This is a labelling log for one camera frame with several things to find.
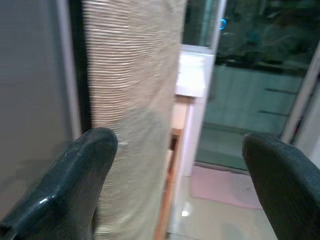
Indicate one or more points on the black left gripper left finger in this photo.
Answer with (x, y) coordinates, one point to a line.
(57, 197)

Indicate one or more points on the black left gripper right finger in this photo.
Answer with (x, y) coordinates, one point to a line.
(287, 192)

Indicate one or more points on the pink floor mat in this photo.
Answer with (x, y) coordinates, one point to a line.
(220, 187)

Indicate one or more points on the wooden shelf unit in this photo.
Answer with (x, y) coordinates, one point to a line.
(165, 205)

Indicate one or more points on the beige woven curtain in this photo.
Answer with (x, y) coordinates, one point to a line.
(130, 75)

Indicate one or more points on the white cabinet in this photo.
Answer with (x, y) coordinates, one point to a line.
(192, 75)

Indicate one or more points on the sliding glass door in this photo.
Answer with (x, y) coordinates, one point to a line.
(275, 30)

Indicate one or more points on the blue hook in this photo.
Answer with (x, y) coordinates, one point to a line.
(224, 23)

